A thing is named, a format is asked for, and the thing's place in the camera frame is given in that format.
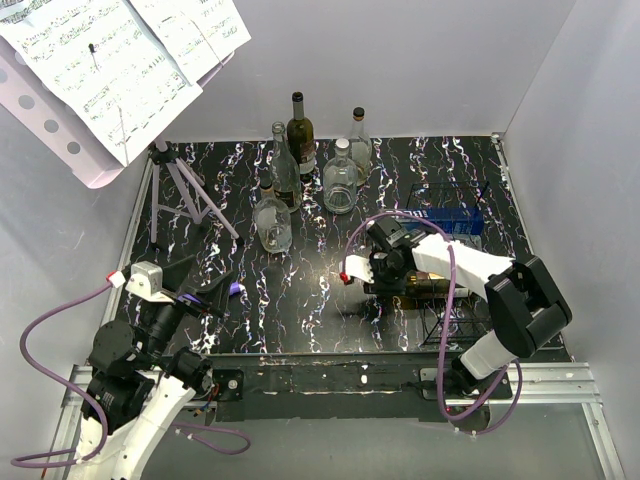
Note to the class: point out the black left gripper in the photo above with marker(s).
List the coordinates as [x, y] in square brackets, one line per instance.
[215, 296]

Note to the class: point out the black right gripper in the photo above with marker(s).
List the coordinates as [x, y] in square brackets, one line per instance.
[379, 288]

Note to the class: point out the green wine bottle silver neck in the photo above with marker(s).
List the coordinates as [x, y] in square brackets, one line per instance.
[425, 287]

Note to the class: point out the purple marker pen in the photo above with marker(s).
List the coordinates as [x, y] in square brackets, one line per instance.
[235, 288]

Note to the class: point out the blue clear tall bottle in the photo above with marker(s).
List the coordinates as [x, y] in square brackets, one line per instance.
[452, 220]

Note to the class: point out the clear bottle gold neck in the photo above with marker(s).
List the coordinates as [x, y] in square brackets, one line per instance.
[272, 219]

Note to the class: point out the clear square bottle white label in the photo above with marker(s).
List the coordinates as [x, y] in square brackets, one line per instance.
[340, 177]

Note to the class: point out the clear bottle black cork cap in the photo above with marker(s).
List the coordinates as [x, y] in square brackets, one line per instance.
[360, 145]

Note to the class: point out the clear green-tinted bottle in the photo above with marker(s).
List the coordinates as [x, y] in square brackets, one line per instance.
[284, 170]

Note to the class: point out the dark brown wine bottle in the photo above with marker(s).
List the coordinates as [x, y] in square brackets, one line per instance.
[301, 140]

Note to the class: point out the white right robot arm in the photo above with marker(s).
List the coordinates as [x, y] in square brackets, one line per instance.
[526, 307]

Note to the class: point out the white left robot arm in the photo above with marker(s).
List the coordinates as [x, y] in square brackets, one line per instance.
[140, 391]

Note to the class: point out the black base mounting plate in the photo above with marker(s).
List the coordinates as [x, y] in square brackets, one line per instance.
[320, 386]

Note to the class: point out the large sheet music page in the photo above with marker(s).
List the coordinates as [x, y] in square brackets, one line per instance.
[99, 59]

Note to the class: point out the small sheet music page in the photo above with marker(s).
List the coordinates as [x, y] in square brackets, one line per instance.
[198, 35]

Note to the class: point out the lilac music stand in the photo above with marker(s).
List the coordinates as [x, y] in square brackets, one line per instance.
[57, 126]

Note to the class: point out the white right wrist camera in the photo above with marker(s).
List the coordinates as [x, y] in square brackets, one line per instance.
[356, 267]

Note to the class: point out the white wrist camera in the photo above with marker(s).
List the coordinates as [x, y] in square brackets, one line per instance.
[356, 267]
[145, 282]

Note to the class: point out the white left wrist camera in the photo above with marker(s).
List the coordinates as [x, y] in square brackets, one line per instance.
[145, 282]

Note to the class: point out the black wire wine rack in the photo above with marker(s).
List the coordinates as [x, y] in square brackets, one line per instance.
[468, 321]

